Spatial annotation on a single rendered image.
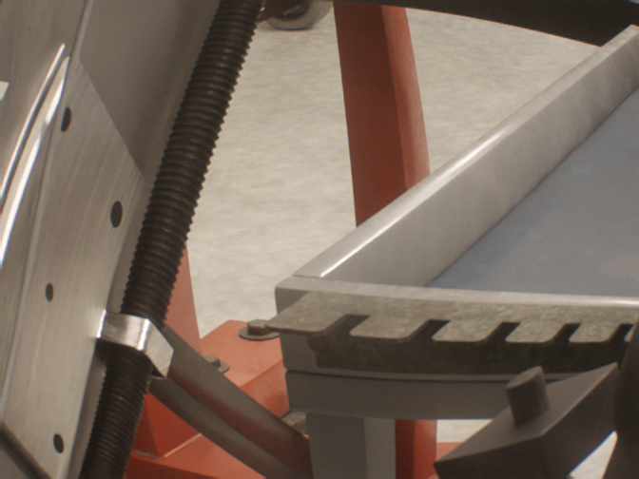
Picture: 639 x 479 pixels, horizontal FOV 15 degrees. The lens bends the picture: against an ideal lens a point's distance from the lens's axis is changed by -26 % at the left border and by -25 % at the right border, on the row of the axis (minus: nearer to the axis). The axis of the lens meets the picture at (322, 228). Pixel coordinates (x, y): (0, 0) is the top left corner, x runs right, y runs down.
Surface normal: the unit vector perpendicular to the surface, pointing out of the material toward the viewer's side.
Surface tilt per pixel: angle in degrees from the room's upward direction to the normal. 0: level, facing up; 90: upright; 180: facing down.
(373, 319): 0
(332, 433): 90
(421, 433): 90
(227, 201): 0
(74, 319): 90
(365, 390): 90
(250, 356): 0
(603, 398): 72
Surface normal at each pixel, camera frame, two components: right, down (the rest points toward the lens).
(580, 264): -0.08, -0.94
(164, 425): 0.88, 0.08
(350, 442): -0.46, 0.33
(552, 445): 0.67, -0.14
